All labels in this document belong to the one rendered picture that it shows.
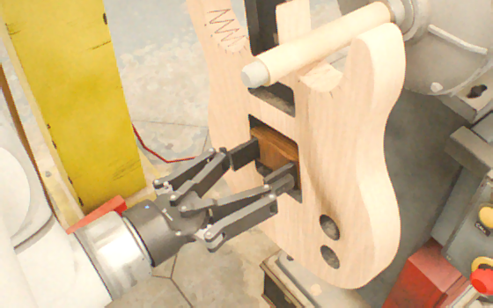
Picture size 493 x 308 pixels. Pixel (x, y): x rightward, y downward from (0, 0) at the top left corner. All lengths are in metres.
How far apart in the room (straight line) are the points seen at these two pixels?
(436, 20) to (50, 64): 1.10
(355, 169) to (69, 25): 1.04
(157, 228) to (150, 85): 1.91
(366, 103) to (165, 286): 1.38
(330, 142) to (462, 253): 0.30
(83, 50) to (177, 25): 1.40
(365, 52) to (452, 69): 0.20
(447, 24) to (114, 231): 0.43
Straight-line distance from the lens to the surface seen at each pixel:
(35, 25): 1.37
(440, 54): 0.61
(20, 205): 0.47
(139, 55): 2.63
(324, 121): 0.52
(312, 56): 0.52
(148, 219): 0.55
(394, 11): 0.59
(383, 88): 0.46
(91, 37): 1.46
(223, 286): 1.74
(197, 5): 0.66
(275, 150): 0.63
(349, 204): 0.56
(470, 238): 0.72
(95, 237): 0.54
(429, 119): 0.90
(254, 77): 0.48
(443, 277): 1.14
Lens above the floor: 1.57
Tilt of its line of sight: 49 degrees down
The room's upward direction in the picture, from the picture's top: straight up
